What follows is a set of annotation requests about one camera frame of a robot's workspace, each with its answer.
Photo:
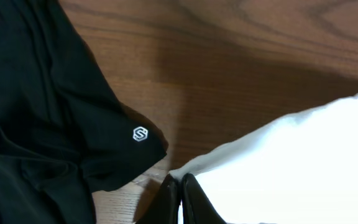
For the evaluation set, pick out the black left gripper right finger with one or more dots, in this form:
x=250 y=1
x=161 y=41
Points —
x=197 y=209

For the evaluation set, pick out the black t-shirt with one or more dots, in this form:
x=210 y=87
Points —
x=63 y=132

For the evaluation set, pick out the white t-shirt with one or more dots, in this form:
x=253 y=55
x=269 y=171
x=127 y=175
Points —
x=300 y=168

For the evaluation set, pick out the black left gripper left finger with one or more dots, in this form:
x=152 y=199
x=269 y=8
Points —
x=163 y=209

